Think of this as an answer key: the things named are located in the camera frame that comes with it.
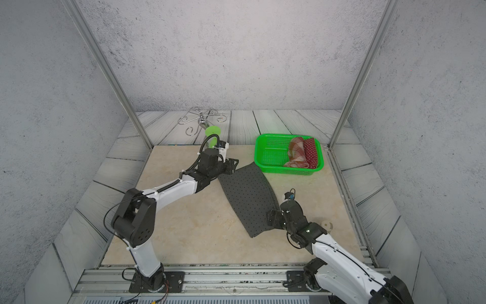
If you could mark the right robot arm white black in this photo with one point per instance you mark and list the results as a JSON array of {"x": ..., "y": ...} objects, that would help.
[{"x": 334, "y": 269}]

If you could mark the brown plaid rolled skirt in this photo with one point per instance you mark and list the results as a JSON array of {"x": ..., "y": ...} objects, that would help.
[{"x": 296, "y": 154}]

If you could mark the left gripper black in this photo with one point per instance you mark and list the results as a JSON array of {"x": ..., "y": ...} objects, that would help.
[{"x": 230, "y": 166}]

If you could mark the small translucent plastic bottle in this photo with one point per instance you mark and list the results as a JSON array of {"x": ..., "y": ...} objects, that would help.
[{"x": 327, "y": 225}]

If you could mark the grey polka dot skirt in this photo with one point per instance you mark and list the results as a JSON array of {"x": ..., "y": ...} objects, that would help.
[{"x": 251, "y": 197}]

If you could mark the right aluminium frame post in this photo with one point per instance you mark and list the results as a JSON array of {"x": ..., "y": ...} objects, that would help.
[{"x": 372, "y": 52}]

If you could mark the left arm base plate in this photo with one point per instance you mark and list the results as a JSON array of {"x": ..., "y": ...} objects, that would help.
[{"x": 159, "y": 282}]

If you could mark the aluminium frame post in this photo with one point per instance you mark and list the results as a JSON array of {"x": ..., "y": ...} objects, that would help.
[
  {"x": 86, "y": 33},
  {"x": 372, "y": 52}
]

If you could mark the silver wire glass rack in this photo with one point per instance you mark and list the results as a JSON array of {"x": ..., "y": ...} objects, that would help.
[{"x": 197, "y": 120}]

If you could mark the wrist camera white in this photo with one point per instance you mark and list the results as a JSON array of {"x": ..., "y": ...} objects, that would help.
[
  {"x": 289, "y": 196},
  {"x": 222, "y": 148}
]

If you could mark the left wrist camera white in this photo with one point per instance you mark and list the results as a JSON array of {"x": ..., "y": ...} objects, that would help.
[{"x": 222, "y": 148}]

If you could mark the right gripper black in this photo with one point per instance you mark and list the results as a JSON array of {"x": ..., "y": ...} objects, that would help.
[{"x": 270, "y": 218}]

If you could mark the green plastic wine glass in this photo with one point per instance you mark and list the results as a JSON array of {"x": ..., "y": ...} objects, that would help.
[{"x": 212, "y": 132}]

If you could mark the left aluminium frame post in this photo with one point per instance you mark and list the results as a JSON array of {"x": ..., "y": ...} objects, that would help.
[{"x": 86, "y": 33}]

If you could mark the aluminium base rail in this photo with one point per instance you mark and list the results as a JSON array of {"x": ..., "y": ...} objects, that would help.
[{"x": 202, "y": 284}]

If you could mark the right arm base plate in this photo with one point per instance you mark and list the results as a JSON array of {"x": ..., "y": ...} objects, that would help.
[{"x": 299, "y": 281}]

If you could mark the red dotted rolled skirt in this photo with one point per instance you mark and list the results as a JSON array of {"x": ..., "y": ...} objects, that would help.
[{"x": 311, "y": 153}]

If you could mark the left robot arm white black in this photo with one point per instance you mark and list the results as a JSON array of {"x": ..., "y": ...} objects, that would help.
[{"x": 135, "y": 216}]

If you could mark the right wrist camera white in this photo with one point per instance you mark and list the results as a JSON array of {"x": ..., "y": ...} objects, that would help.
[{"x": 289, "y": 196}]

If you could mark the green plastic basket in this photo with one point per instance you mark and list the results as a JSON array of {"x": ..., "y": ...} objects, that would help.
[{"x": 271, "y": 154}]

